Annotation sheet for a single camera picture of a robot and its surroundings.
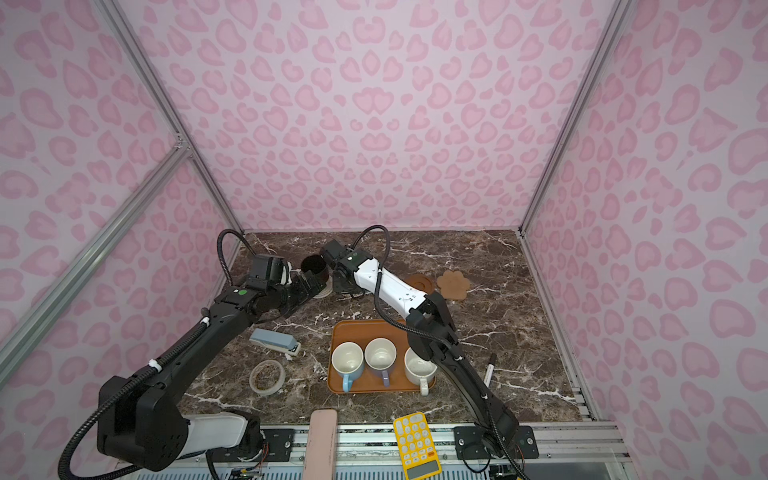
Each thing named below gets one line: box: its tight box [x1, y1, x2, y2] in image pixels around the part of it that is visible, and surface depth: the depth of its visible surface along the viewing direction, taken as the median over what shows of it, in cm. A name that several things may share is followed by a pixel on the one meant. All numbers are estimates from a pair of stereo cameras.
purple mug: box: [364, 338, 398, 388], surface depth 83 cm
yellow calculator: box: [393, 412, 442, 480], surface depth 73 cm
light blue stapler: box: [248, 328, 302, 356], surface depth 89 cm
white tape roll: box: [249, 359, 286, 395], surface depth 86 cm
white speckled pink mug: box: [404, 347, 438, 396], surface depth 77 cm
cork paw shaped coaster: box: [437, 270, 470, 301], surface depth 107 cm
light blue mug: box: [331, 341, 365, 393], surface depth 80 cm
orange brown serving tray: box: [328, 319, 421, 394], surface depth 84 cm
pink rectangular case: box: [302, 409, 338, 480], surface depth 73 cm
